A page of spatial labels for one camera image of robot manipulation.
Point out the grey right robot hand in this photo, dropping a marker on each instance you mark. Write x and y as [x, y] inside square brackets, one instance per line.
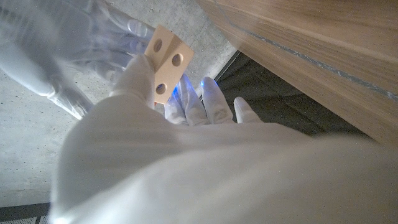
[56, 34]

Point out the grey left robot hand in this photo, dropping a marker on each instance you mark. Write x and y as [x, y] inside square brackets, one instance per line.
[202, 180]

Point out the wooden block with holes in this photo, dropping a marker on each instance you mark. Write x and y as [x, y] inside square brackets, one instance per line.
[168, 62]

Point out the black backdrop curtain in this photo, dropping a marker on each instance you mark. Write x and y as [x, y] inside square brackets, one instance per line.
[280, 102]

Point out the grey perforated panel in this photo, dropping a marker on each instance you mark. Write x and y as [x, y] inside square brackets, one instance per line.
[18, 221]
[44, 219]

